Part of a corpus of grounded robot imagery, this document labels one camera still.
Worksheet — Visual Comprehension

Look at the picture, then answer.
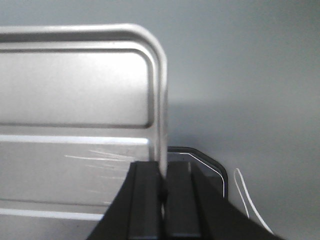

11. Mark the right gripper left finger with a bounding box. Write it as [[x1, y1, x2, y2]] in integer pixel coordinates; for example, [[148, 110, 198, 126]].
[[87, 161, 162, 240]]

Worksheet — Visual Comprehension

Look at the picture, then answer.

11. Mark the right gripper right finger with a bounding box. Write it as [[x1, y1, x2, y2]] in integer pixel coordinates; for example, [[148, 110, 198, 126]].
[[164, 161, 279, 240]]

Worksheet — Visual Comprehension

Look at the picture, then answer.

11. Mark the small silver tray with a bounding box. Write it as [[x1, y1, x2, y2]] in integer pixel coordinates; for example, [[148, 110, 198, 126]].
[[0, 23, 168, 240]]

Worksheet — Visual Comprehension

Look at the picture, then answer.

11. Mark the large outer silver tray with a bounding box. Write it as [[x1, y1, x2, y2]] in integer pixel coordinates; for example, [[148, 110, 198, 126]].
[[0, 0, 320, 240]]

